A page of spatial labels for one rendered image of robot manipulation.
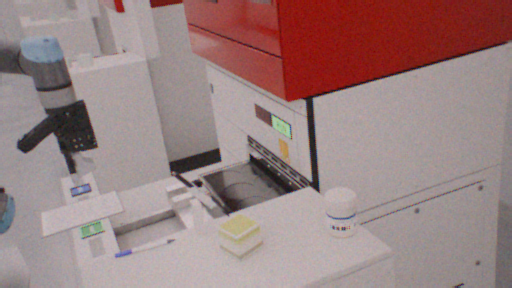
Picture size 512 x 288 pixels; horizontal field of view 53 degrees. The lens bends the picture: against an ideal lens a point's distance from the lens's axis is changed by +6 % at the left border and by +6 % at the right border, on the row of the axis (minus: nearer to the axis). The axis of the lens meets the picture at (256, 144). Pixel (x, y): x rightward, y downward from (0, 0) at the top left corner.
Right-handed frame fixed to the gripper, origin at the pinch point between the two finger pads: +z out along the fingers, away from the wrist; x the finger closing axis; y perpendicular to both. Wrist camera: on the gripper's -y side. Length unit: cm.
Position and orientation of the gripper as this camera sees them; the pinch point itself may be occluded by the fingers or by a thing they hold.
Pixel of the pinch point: (74, 182)
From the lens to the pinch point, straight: 132.6
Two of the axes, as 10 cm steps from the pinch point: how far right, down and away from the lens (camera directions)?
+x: -4.2, -3.2, 8.5
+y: 9.0, -2.7, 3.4
